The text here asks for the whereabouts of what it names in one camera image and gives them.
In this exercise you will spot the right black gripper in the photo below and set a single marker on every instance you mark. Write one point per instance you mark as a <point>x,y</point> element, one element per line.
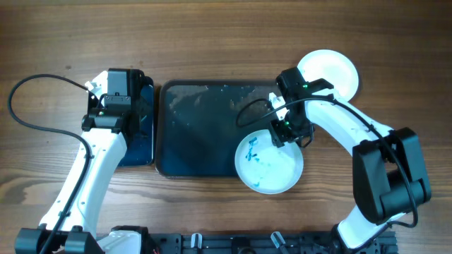
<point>280,135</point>

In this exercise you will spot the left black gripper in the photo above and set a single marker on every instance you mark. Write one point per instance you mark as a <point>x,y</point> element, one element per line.
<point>138,101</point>

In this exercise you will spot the white plate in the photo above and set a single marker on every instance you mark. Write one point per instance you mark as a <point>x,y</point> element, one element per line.
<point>265,168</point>
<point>334,67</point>

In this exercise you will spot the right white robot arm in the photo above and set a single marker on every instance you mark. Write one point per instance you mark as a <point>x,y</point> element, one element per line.
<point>389,176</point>

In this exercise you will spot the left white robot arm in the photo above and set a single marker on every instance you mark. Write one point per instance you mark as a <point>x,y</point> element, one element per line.
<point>118,131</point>

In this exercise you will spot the small dark blue tray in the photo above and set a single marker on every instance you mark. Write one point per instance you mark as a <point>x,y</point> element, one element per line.
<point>141,150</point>

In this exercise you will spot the large dark tray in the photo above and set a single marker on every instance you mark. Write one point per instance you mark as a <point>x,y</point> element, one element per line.
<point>201,122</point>

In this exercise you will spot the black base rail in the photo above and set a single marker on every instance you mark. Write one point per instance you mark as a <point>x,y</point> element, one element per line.
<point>315,242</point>

